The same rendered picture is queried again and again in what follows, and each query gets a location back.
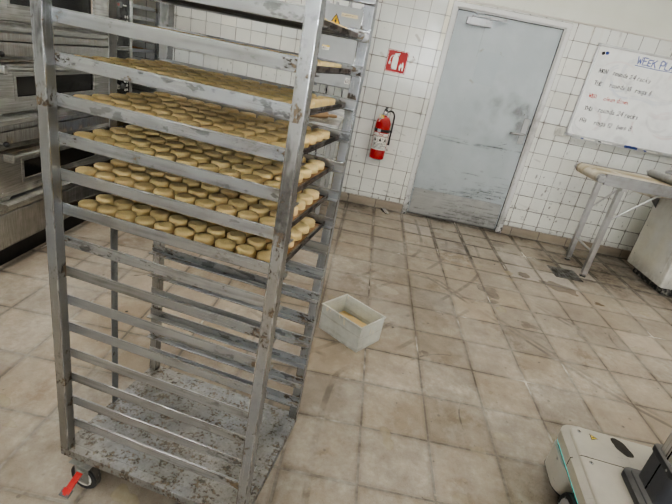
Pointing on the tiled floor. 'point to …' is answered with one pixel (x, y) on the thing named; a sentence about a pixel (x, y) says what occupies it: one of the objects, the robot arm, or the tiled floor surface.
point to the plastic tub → (351, 322)
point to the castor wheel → (92, 479)
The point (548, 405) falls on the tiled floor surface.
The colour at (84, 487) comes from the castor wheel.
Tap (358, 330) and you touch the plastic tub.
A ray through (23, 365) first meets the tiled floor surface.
